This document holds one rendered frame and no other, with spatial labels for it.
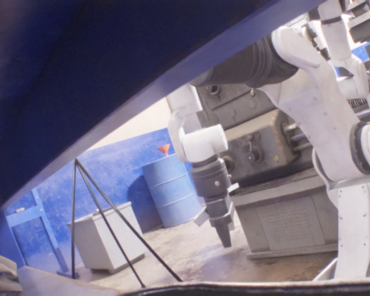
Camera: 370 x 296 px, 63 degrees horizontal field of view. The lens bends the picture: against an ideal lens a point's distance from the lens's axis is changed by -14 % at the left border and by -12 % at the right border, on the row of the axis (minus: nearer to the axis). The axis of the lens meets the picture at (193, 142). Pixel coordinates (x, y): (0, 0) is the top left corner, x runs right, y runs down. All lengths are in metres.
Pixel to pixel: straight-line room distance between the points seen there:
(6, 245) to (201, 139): 0.51
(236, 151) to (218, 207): 1.10
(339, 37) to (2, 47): 0.87
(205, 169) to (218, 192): 0.06
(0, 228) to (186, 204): 3.89
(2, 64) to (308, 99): 0.71
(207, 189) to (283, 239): 1.29
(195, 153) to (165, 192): 3.66
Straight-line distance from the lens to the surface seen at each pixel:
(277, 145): 1.76
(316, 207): 1.88
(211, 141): 0.81
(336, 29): 0.96
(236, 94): 1.99
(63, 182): 4.52
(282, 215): 2.00
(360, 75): 0.98
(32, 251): 4.33
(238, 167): 1.94
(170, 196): 4.47
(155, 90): 0.15
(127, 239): 3.27
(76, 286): 0.40
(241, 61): 0.68
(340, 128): 0.86
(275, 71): 0.75
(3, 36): 0.19
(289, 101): 0.86
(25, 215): 3.80
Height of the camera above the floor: 0.76
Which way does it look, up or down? 2 degrees up
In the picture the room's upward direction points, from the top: 21 degrees counter-clockwise
